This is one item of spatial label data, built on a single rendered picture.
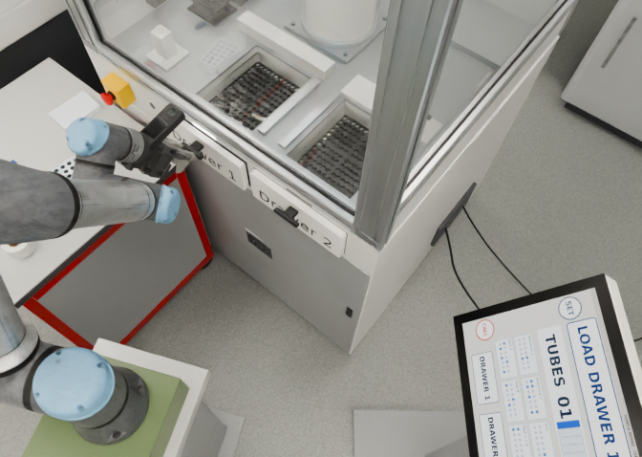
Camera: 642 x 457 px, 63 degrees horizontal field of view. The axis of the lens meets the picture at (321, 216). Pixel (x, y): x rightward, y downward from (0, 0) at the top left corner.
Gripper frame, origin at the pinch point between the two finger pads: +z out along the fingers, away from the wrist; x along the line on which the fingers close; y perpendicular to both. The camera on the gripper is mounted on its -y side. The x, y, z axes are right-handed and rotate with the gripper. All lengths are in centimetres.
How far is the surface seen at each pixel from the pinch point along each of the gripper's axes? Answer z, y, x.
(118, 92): 1.9, -1.4, -29.4
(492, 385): -12, 0, 88
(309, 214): 1.5, -4.2, 36.0
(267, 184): 1.5, -4.4, 23.1
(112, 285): 17, 53, -11
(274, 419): 59, 75, 47
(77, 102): 9.7, 10.2, -47.8
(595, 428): -23, -7, 102
